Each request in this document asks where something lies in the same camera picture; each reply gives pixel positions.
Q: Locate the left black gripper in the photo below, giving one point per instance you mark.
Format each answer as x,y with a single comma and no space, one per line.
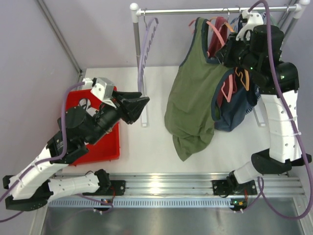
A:
122,107

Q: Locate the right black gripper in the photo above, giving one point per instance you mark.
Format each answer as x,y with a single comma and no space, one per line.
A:
224,56

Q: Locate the pink plastic hanger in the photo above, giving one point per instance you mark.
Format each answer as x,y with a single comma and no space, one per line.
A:
201,70

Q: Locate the green tank top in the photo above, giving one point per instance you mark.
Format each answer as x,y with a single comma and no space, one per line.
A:
191,109

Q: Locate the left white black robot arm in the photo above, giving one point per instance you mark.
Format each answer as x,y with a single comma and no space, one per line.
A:
34,187

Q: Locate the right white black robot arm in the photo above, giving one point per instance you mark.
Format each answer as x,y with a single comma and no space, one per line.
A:
258,52

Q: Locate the orange plastic hanger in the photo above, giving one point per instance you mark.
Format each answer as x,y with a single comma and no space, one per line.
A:
244,76

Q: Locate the maroon tank top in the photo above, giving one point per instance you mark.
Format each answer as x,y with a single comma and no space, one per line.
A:
217,42

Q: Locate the white printed tank top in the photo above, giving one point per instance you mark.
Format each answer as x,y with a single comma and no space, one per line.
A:
86,105

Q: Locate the navy blue tank top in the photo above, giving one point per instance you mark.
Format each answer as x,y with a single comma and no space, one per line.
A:
231,114

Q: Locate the striped tank top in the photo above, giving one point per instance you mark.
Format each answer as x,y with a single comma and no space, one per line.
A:
253,94

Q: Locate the green plastic hanger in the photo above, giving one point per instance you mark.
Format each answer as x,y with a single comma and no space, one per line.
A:
271,20

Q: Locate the purple plastic hanger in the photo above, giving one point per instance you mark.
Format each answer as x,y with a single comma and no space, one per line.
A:
149,35

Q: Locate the red plastic bin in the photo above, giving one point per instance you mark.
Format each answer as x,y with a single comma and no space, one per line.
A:
107,148

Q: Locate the metal clothes rack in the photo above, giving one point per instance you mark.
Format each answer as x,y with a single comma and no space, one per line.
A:
292,11

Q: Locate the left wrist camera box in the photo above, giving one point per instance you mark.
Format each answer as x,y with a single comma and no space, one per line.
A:
102,90

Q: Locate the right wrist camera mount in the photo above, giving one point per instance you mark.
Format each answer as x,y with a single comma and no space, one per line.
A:
253,19

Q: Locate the aluminium mounting rail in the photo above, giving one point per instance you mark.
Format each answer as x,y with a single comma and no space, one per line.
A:
175,184

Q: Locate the slotted cable duct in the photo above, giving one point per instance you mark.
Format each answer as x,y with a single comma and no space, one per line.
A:
76,202

